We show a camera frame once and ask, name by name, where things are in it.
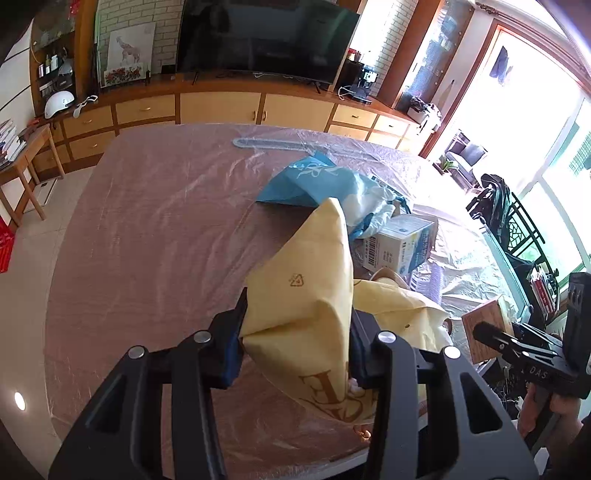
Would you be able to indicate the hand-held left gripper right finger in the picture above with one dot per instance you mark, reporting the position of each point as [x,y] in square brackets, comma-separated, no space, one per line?
[358,364]

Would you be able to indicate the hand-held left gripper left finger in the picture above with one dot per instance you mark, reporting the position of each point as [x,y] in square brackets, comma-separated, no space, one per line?
[231,357]

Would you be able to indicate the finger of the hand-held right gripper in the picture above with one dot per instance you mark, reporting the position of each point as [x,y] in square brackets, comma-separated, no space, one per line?
[503,344]

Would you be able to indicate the white blue-printed carton box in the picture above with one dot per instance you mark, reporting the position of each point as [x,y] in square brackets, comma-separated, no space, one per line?
[397,244]

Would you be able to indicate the blue printed bag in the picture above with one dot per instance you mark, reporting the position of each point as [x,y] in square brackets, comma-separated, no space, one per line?
[314,184]

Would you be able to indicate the person's right forearm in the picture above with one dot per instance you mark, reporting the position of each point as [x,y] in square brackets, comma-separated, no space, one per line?
[570,447]

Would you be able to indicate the person's right hand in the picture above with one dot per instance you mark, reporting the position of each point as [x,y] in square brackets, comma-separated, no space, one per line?
[526,410]

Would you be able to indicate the wooden box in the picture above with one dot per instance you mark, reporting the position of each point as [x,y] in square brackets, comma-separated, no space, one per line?
[485,327]

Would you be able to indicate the pale purple ribbed packet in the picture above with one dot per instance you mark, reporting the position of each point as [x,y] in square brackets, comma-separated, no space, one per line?
[427,281]

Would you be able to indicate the dark carved wooden chair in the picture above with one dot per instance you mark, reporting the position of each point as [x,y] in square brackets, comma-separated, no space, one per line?
[526,235]

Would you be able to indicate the dark armchair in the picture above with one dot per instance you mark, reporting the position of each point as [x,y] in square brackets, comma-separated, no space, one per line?
[466,154]

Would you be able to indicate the clear plastic hanger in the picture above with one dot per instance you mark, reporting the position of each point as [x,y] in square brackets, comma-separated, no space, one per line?
[272,144]

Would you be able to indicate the white grey device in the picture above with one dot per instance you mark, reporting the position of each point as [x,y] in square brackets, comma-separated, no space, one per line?
[422,113]

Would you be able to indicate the wooden sideboard cabinet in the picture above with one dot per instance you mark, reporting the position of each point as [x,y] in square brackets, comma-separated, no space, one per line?
[217,108]

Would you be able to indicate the red box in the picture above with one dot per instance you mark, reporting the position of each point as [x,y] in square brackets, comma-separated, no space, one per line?
[5,247]

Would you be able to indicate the hanging dark garment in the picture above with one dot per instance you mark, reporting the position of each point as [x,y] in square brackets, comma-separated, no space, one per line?
[501,64]

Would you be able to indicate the black coffee machine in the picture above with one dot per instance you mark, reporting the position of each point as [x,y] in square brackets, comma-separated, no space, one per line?
[358,78]

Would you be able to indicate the small wooden side table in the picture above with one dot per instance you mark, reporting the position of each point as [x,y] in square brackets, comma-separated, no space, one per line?
[37,143]

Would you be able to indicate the flower picture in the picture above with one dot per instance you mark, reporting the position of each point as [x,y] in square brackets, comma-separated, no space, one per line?
[124,76]

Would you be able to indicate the wooden glass cabinet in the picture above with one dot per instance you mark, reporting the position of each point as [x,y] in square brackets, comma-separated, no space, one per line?
[429,50]

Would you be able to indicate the white helmet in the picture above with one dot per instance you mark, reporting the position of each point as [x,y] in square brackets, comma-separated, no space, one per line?
[59,104]

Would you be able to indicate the stack of books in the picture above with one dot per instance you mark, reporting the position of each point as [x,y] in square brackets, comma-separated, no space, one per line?
[10,143]

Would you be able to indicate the black flat television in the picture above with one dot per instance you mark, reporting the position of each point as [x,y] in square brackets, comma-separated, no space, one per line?
[263,37]

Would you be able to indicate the giraffe painting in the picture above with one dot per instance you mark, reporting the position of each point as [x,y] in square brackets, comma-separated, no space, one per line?
[131,46]

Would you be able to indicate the white wardrobe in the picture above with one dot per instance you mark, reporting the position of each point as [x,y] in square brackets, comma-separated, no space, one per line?
[16,83]

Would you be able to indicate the wooden display shelf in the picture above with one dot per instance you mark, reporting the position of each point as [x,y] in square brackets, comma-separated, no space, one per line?
[57,46]

